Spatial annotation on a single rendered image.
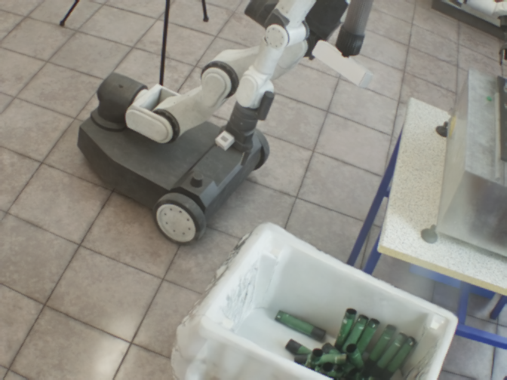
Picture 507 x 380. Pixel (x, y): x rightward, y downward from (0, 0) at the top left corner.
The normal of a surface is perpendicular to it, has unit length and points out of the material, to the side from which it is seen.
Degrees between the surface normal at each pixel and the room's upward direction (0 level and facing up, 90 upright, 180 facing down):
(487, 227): 90
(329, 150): 0
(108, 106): 90
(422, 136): 0
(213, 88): 90
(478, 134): 0
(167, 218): 90
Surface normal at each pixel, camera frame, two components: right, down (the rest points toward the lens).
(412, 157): 0.21, -0.73
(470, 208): -0.28, 0.58
